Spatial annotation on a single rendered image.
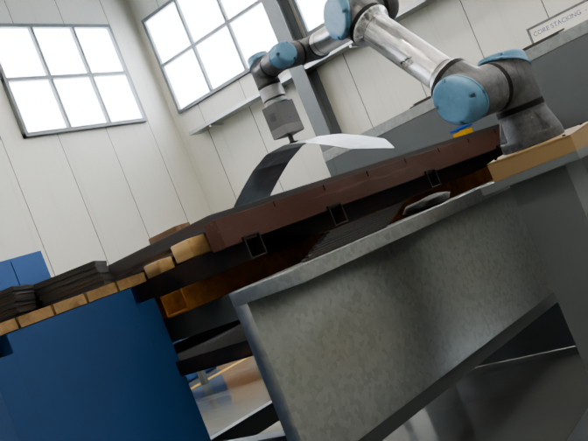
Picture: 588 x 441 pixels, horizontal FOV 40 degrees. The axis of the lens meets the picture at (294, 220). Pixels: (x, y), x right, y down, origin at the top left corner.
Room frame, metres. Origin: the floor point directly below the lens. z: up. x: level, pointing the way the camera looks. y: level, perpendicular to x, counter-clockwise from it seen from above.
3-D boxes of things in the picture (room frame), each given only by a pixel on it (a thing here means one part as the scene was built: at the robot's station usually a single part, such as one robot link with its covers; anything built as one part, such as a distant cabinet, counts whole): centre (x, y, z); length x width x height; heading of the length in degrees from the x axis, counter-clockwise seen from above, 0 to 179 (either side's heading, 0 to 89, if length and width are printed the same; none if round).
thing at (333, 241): (1.75, -0.08, 0.70); 0.39 x 0.12 x 0.04; 138
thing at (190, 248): (1.69, 0.22, 0.79); 0.06 x 0.05 x 0.04; 48
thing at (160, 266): (2.06, 0.36, 0.79); 0.06 x 0.05 x 0.04; 48
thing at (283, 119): (2.50, -0.08, 1.10); 0.10 x 0.09 x 0.16; 47
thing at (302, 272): (1.99, -0.34, 0.67); 1.30 x 0.20 x 0.03; 138
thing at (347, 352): (2.05, -0.28, 0.48); 1.30 x 0.04 x 0.35; 138
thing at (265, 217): (2.22, -0.38, 0.80); 1.62 x 0.04 x 0.06; 138
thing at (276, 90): (2.49, -0.09, 1.18); 0.08 x 0.08 x 0.05
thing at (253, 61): (2.48, -0.09, 1.26); 0.09 x 0.08 x 0.11; 32
